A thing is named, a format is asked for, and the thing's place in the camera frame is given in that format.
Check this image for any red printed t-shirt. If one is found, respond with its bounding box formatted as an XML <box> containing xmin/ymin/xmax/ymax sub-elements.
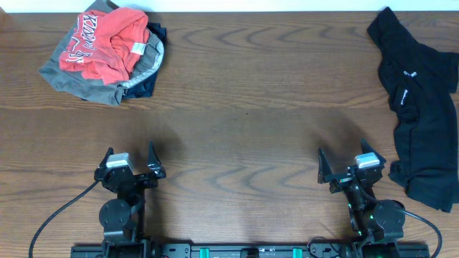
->
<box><xmin>59</xmin><ymin>8</ymin><xmax>149</xmax><ymax>85</ymax></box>

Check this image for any dark navy folded garment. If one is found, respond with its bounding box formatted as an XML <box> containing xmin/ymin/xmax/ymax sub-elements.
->
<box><xmin>122</xmin><ymin>22</ymin><xmax>167</xmax><ymax>99</ymax></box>

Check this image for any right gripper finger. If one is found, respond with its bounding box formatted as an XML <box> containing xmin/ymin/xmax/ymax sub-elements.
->
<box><xmin>360</xmin><ymin>138</ymin><xmax>377</xmax><ymax>154</ymax></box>
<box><xmin>318</xmin><ymin>148</ymin><xmax>333</xmax><ymax>183</ymax></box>

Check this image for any black t-shirt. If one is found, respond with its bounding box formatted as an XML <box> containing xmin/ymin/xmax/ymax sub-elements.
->
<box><xmin>367</xmin><ymin>7</ymin><xmax>458</xmax><ymax>213</ymax></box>

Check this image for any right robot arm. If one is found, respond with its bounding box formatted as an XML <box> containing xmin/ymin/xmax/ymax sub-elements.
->
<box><xmin>318</xmin><ymin>139</ymin><xmax>405</xmax><ymax>257</ymax></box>

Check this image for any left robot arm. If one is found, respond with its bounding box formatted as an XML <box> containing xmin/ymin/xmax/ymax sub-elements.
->
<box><xmin>94</xmin><ymin>142</ymin><xmax>166</xmax><ymax>258</ymax></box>

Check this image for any grey folded garment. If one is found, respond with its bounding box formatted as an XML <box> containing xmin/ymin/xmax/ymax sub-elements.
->
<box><xmin>39</xmin><ymin>1</ymin><xmax>146</xmax><ymax>105</ymax></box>

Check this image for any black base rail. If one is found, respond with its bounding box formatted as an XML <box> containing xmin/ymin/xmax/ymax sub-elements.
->
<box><xmin>70</xmin><ymin>242</ymin><xmax>430</xmax><ymax>258</ymax></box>

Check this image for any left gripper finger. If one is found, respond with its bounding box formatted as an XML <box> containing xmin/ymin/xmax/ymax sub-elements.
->
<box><xmin>147</xmin><ymin>141</ymin><xmax>163</xmax><ymax>172</ymax></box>
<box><xmin>98</xmin><ymin>147</ymin><xmax>113</xmax><ymax>168</ymax></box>

